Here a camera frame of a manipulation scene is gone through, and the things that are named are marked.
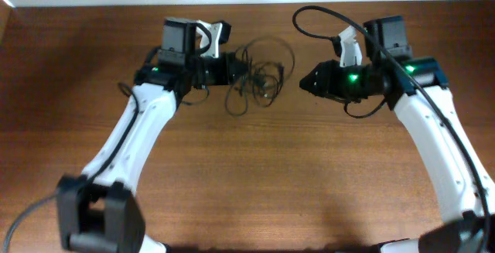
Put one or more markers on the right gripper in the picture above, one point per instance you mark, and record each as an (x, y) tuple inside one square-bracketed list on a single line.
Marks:
[(332, 81)]

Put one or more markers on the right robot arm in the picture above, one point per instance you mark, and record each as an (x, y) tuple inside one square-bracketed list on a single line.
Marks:
[(375, 59)]

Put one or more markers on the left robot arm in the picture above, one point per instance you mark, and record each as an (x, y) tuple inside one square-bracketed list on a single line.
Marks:
[(97, 211)]

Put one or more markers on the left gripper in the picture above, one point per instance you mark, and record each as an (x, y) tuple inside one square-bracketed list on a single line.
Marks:
[(235, 67)]

